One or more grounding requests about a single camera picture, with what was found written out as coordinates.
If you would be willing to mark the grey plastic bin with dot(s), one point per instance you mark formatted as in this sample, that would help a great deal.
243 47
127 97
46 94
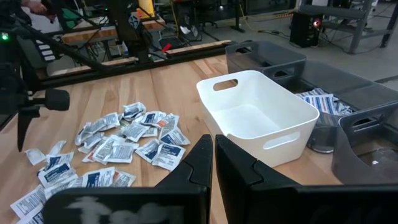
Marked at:
342 77
264 56
357 161

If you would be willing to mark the grey metal table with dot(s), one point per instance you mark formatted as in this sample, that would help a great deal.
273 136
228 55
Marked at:
332 14

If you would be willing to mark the red tag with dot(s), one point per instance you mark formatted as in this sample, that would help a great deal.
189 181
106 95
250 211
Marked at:
166 47

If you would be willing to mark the yellow board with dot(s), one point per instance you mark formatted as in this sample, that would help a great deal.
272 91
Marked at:
146 7

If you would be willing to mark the wooden workbench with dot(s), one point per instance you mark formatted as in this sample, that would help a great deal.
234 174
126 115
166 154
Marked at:
93 31

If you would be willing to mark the blue striped bandage packet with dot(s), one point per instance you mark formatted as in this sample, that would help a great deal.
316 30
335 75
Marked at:
323 104
314 92
343 109

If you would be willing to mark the computer tower with red light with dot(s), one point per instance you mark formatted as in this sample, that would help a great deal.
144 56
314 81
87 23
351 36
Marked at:
306 29

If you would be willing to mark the black aluminium table frame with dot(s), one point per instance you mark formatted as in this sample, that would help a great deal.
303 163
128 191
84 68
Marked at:
174 60

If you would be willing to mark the white plastic bin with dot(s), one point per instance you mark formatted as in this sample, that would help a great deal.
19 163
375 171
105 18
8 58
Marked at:
258 124

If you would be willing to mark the white printed packet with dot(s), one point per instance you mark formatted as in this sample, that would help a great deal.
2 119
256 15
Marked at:
123 179
28 202
122 153
104 149
147 151
134 131
169 124

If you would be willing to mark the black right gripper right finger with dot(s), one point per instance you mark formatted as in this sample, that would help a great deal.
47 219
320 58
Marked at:
236 174

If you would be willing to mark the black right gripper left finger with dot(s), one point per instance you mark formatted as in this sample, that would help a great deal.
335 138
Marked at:
199 168

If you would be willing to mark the person's hand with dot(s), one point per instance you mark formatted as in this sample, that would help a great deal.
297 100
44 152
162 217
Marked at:
34 6

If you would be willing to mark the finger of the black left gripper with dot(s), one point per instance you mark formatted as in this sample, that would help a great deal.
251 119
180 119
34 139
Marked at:
26 115

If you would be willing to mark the blue label antiseptic packet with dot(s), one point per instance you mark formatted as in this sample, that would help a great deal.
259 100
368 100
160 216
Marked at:
169 157
57 174
175 137
154 119
98 178

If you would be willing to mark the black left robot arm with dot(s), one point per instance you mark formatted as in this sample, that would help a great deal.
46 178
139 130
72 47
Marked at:
129 28

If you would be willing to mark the white bottle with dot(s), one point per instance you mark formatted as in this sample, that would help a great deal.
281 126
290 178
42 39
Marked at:
124 48

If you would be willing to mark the white wipe packet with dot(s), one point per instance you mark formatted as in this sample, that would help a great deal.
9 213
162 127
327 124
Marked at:
133 110
112 119
58 147
90 130
35 156

